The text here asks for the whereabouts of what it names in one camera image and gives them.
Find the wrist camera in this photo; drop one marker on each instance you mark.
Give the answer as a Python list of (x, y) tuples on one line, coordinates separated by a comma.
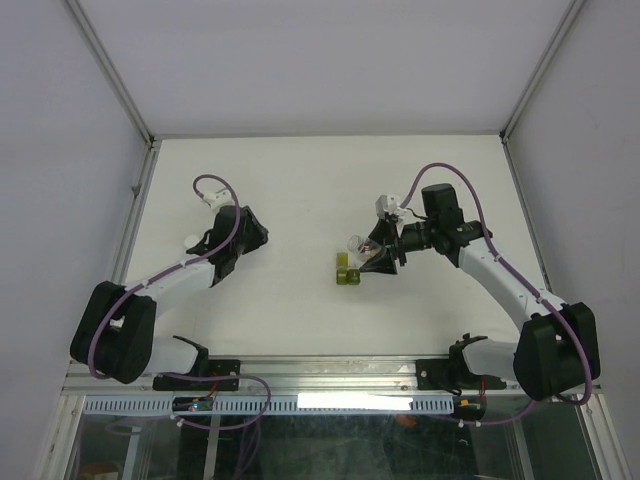
[(217, 199), (389, 206)]

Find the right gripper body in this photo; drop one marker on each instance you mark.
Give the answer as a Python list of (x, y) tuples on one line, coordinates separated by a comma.
[(399, 247)]

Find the green pill box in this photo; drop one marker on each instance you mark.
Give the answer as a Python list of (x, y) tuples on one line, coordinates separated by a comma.
[(345, 272)]

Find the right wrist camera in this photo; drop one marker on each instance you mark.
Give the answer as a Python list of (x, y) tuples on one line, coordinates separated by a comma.
[(389, 206)]

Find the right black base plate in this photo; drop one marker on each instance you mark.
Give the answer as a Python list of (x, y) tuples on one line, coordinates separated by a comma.
[(446, 375)]

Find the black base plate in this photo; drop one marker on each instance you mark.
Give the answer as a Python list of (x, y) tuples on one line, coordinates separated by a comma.
[(220, 375), (446, 375)]

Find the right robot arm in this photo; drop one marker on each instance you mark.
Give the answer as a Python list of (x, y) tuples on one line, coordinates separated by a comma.
[(557, 349)]

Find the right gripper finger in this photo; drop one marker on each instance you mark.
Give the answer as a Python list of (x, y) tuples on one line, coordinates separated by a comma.
[(381, 263), (383, 232)]

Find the aluminium mounting rail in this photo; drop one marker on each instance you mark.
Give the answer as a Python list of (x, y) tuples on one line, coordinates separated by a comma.
[(293, 374)]

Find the white slotted cable duct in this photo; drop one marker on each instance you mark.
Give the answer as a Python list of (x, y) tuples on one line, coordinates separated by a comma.
[(277, 405)]

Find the clear bottle orange pills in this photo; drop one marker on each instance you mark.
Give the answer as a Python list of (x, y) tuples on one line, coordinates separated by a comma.
[(362, 249)]

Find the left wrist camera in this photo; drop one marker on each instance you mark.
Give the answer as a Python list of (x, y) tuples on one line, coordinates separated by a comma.
[(217, 199)]

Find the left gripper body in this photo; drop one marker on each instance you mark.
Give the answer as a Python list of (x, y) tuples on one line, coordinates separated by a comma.
[(254, 238)]

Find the white cap pill bottle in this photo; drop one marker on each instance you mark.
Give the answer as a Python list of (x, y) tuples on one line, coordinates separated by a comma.
[(191, 241)]

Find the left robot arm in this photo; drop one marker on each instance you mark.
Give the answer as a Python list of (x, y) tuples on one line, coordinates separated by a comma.
[(116, 334)]

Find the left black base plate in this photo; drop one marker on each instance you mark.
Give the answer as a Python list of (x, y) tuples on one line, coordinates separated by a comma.
[(220, 375)]

